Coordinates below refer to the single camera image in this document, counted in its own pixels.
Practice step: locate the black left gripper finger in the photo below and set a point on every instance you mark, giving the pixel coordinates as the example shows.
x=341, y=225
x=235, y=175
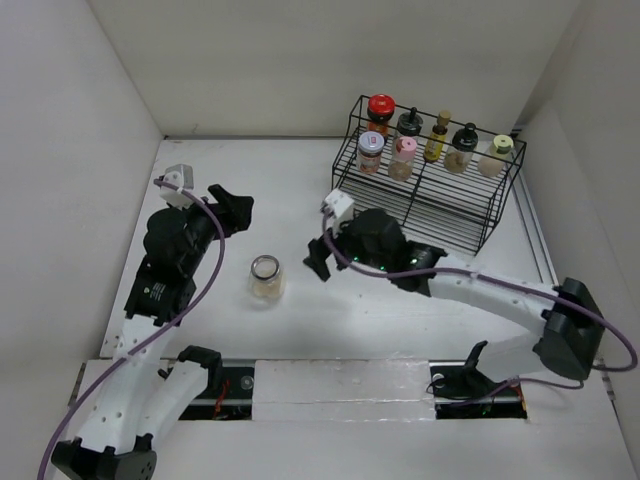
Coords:
x=221, y=196
x=239, y=213

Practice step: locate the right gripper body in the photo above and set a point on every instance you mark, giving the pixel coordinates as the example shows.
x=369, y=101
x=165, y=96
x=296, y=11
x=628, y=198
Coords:
x=347, y=243

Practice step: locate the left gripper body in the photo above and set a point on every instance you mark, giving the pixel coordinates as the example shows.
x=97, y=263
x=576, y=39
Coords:
x=204, y=231

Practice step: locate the wide glass jar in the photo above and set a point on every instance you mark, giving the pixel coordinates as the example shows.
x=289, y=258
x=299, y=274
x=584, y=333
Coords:
x=266, y=278

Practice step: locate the silver lid spice jar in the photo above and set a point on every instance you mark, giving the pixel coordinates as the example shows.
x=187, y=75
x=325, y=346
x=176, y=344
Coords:
x=369, y=151

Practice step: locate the pink cap spice bottle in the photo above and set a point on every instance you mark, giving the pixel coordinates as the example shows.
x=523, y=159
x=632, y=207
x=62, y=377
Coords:
x=401, y=164

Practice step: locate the yellow oil bottle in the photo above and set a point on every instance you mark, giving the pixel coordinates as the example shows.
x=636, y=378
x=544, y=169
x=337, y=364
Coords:
x=437, y=137

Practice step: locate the black cap seasoning jar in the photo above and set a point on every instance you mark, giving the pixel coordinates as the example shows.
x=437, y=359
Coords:
x=409, y=123

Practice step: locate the black pump cap spice jar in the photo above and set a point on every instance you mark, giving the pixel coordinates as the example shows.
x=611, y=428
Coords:
x=460, y=151

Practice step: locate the red cap sauce bottle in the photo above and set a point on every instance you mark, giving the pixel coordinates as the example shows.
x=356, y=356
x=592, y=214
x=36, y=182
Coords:
x=380, y=110

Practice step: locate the yellow cap spice bottle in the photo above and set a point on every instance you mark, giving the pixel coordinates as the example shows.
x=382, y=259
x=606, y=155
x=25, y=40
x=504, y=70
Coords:
x=493, y=161

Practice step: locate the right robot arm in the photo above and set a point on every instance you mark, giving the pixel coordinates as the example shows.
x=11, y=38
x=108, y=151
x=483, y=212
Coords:
x=266, y=304

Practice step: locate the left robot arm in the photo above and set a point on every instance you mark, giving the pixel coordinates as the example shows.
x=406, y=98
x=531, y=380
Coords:
x=136, y=407

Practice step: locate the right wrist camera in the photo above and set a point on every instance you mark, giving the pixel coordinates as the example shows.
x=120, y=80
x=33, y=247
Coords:
x=338, y=206

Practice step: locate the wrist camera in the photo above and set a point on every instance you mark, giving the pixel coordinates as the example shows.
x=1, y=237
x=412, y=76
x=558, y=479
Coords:
x=338, y=206
x=176, y=180

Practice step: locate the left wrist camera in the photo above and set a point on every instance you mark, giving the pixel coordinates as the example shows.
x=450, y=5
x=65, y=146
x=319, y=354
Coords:
x=176, y=180

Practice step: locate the black wire rack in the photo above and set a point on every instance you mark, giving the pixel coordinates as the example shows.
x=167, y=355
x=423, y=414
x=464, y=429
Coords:
x=451, y=210

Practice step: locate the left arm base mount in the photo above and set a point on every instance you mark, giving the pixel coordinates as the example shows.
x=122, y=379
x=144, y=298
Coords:
x=231, y=402

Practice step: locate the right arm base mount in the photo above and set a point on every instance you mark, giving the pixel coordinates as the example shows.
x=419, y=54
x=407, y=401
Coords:
x=461, y=392

